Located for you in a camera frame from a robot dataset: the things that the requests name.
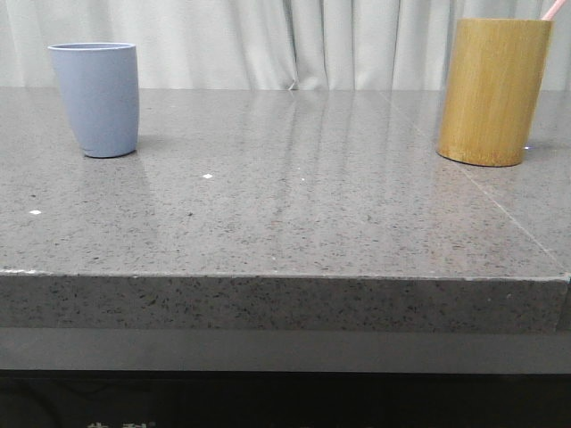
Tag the blue plastic cup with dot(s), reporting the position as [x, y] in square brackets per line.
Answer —
[99, 87]

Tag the white pleated curtain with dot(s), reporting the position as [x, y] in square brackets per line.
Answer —
[306, 45]

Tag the bamboo wooden cylindrical holder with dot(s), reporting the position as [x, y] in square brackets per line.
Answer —
[493, 85]

